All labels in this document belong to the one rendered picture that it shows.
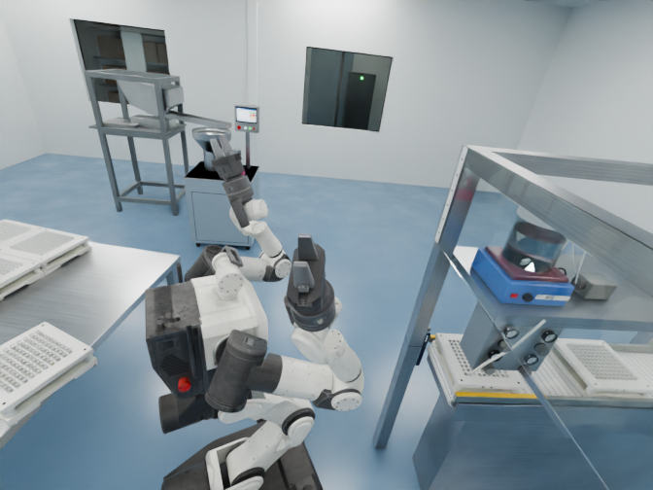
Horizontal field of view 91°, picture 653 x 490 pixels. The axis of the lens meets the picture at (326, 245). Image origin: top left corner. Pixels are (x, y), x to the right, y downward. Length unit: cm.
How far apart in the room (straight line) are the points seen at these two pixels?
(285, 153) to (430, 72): 268
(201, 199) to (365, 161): 344
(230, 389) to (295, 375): 15
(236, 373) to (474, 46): 594
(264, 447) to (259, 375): 81
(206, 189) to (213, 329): 252
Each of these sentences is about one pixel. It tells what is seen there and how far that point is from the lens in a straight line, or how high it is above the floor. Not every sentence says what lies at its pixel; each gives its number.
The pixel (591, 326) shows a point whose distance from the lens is 72.
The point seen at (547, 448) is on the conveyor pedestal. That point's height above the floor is 47.
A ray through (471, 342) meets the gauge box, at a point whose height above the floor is 111.
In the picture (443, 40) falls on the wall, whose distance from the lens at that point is 606.
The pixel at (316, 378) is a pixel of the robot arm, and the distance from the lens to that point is 86.
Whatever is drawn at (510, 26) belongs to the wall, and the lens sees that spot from 648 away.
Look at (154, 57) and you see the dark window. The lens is 623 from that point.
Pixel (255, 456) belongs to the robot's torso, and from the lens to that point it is 162.
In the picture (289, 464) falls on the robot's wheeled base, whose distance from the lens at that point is 182.
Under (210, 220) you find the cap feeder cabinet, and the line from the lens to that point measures 342.
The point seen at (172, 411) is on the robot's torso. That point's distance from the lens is 122.
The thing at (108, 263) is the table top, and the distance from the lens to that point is 187.
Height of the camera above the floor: 183
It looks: 30 degrees down
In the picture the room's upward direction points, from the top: 7 degrees clockwise
